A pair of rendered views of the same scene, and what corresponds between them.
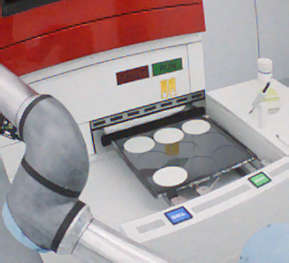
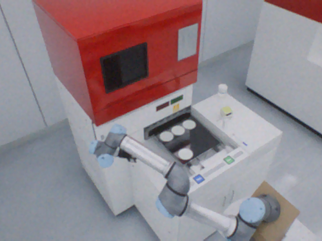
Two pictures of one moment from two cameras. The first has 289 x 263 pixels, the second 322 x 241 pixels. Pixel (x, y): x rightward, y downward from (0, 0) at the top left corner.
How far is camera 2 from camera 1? 96 cm
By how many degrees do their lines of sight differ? 19
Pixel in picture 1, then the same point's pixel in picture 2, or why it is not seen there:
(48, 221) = (180, 207)
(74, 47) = (141, 102)
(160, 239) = (194, 191)
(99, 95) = (148, 116)
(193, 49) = (188, 89)
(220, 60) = not seen: hidden behind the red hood
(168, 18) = (181, 80)
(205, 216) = (210, 179)
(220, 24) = not seen: hidden behind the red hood
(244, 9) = not seen: hidden behind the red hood
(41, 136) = (178, 180)
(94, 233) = (193, 206)
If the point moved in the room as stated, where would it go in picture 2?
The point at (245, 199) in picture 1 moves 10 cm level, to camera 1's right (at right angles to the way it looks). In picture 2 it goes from (224, 170) to (239, 167)
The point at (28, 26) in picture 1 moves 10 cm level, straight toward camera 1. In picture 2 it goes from (120, 96) to (126, 105)
